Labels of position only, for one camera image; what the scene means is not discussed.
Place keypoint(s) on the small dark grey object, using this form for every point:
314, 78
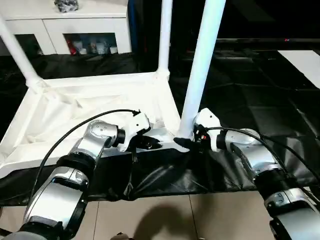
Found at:
66, 5

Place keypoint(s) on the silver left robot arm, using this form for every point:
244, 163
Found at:
95, 140

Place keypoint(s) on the white glass-door cabinet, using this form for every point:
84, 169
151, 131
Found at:
50, 27

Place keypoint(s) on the black flat screen panel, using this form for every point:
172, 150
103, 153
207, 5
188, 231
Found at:
270, 42

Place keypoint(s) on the white flat board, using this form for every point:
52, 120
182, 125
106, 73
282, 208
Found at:
302, 61

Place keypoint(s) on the black work mat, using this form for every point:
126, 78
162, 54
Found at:
260, 100

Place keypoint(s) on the blue vertical panel edge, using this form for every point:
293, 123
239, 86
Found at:
131, 25

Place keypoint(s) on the grey left robot leg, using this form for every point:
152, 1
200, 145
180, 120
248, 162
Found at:
120, 237

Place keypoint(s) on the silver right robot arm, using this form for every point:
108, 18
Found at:
255, 155

